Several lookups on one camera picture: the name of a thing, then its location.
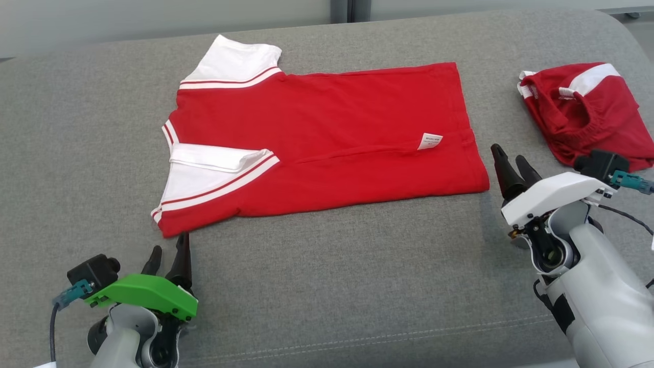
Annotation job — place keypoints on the white paper tag left arm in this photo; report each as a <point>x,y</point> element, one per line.
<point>45,364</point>

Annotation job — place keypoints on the small grey partition foot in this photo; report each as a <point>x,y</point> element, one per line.
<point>633,15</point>

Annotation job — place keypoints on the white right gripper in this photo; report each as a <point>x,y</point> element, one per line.
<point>557,194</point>

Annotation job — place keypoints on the grey fabric covered table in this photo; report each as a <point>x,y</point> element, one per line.
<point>332,281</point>

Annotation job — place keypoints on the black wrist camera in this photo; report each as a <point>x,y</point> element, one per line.
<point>92,271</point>
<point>600,163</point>

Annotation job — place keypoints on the red white number jersey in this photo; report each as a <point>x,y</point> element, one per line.
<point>332,128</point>

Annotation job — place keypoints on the red and white shorts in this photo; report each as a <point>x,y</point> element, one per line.
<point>592,122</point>

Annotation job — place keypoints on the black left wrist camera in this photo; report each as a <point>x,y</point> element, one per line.
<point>92,271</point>

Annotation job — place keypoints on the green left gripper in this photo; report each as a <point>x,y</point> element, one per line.
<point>148,294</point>

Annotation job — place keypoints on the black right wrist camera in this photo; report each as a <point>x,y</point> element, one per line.
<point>600,163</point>

